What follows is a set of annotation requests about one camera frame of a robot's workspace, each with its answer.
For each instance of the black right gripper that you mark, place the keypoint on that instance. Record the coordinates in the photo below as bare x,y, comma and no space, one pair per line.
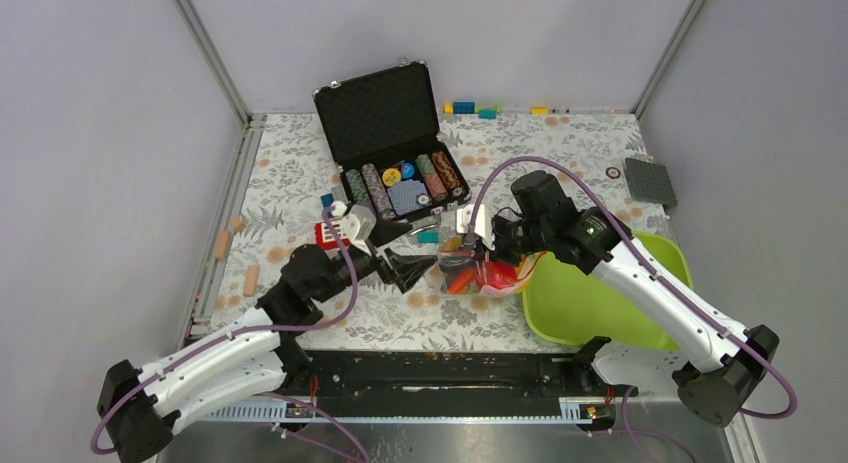
498,253

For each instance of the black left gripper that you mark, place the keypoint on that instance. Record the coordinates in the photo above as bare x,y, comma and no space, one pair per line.
407,269

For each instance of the red toy apple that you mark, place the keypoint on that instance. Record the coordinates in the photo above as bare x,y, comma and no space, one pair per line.
496,277

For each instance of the orange toy carrot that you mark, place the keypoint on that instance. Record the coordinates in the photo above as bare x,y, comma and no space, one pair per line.
461,282

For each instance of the clear zip top bag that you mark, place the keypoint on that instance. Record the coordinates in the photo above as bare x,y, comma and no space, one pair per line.
461,271

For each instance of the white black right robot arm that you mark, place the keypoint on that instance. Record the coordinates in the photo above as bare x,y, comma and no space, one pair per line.
725,360

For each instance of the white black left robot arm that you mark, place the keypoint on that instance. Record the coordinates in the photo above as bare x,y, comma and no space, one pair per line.
142,409

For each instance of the small teal block by case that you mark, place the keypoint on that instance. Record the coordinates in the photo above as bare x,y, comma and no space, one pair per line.
428,237

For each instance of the blue playing card deck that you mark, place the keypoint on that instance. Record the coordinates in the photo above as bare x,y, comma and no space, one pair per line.
408,196

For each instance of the red white window brick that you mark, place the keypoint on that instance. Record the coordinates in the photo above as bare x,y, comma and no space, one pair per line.
324,236

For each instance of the yellow big blind button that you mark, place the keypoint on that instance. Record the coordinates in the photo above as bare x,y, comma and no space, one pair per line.
391,176

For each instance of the grey toy brick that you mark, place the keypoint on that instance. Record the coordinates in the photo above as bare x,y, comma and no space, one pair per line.
339,194

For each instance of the green plastic tray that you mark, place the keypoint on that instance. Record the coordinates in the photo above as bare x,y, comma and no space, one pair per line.
564,306

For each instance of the blue small blind button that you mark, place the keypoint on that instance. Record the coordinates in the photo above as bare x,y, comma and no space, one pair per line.
408,171

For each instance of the blue toy brick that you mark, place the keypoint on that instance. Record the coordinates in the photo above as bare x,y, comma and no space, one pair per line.
327,200

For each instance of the loose poker chip on table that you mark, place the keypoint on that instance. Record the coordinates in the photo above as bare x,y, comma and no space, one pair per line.
613,173

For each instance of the black poker chip case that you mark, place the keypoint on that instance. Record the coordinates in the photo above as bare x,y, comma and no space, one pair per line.
380,120

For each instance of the teal toy block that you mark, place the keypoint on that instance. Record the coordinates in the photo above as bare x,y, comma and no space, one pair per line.
487,113

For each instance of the grey building baseplate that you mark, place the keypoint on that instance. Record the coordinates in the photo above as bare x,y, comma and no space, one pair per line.
649,182

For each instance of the wooden block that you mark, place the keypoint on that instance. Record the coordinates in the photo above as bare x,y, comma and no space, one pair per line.
222,245

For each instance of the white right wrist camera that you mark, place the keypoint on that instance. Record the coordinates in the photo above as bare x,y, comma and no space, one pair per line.
474,225

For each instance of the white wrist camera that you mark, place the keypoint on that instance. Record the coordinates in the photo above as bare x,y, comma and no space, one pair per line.
474,225
356,222

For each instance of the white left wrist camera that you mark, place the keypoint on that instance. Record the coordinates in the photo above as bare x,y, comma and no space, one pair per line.
356,222

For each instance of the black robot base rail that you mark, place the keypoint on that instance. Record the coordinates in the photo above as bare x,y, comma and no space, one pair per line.
447,385

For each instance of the blue toy block at wall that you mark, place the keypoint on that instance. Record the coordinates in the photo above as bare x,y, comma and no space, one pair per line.
463,107

